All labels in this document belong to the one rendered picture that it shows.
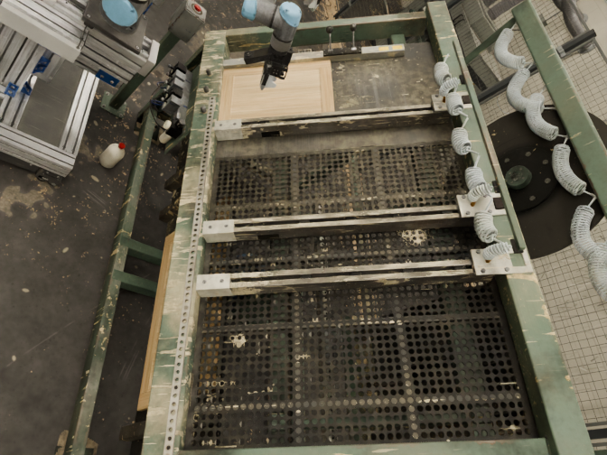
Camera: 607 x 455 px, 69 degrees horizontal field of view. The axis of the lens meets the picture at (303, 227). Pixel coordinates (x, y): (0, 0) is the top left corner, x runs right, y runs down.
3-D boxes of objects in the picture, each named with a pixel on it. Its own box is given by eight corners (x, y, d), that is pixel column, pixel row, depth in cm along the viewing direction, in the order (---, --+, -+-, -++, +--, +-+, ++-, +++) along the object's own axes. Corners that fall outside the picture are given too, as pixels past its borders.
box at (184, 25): (169, 17, 242) (188, -5, 231) (188, 31, 249) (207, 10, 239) (166, 31, 235) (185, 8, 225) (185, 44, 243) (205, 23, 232)
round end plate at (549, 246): (425, 152, 249) (579, 68, 203) (431, 156, 253) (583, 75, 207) (454, 281, 207) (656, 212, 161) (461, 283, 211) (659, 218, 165)
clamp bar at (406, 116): (219, 128, 215) (205, 89, 194) (468, 108, 207) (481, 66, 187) (217, 143, 209) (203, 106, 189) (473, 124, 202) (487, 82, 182)
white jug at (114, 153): (99, 151, 265) (116, 134, 254) (116, 159, 271) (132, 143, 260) (96, 163, 260) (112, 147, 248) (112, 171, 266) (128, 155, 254)
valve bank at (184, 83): (154, 73, 242) (179, 46, 229) (177, 88, 251) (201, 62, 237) (138, 141, 216) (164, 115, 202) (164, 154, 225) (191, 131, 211)
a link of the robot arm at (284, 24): (281, -5, 149) (304, 5, 150) (273, 24, 158) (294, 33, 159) (276, 8, 144) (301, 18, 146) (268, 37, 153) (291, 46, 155)
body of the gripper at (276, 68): (284, 81, 169) (293, 56, 159) (261, 77, 167) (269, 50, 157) (283, 69, 173) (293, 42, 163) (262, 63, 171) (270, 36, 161)
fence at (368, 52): (225, 65, 239) (223, 60, 236) (402, 50, 234) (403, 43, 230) (224, 71, 237) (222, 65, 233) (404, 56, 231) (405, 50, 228)
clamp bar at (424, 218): (208, 226, 185) (191, 192, 165) (499, 207, 178) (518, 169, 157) (206, 246, 180) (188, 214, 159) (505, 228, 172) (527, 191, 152)
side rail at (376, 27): (230, 46, 258) (226, 29, 248) (422, 29, 251) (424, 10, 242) (229, 52, 255) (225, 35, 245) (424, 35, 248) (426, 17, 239)
